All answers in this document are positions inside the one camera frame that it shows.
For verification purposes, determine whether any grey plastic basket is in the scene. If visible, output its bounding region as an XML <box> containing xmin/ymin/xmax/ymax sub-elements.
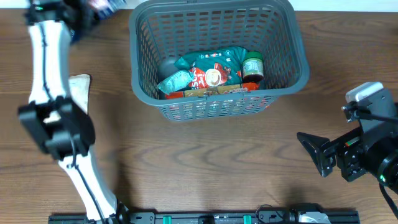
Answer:
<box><xmin>129</xmin><ymin>0</ymin><xmax>310</xmax><ymax>121</ymax></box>

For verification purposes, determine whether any red spaghetti packet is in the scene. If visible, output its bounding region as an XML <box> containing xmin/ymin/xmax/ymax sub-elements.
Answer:
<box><xmin>165</xmin><ymin>83</ymin><xmax>260</xmax><ymax>100</ymax></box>

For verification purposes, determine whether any green lid jar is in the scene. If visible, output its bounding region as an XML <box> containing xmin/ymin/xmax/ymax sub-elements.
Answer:
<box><xmin>242</xmin><ymin>51</ymin><xmax>264</xmax><ymax>83</ymax></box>

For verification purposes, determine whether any light blue snack packet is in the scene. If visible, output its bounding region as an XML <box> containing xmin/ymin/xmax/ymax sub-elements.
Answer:
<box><xmin>157</xmin><ymin>70</ymin><xmax>194</xmax><ymax>95</ymax></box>

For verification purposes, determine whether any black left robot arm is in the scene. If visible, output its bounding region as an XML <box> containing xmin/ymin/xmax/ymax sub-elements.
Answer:
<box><xmin>18</xmin><ymin>0</ymin><xmax>127</xmax><ymax>223</ymax></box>

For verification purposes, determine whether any beige paper pouch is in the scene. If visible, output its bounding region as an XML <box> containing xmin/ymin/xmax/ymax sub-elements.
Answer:
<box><xmin>45</xmin><ymin>74</ymin><xmax>91</xmax><ymax>114</ymax></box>

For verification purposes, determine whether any green Nescafe coffee bag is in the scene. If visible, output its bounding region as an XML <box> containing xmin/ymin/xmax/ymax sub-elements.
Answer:
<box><xmin>174</xmin><ymin>46</ymin><xmax>248</xmax><ymax>90</ymax></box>

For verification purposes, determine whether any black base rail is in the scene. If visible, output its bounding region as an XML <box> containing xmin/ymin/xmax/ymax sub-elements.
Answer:
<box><xmin>48</xmin><ymin>203</ymin><xmax>361</xmax><ymax>224</ymax></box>

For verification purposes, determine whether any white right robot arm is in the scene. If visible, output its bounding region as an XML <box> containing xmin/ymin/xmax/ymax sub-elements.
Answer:
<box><xmin>297</xmin><ymin>103</ymin><xmax>397</xmax><ymax>192</ymax></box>

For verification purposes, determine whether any Kleenex tissue multipack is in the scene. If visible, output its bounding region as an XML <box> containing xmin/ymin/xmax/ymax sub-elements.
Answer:
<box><xmin>70</xmin><ymin>0</ymin><xmax>127</xmax><ymax>43</ymax></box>

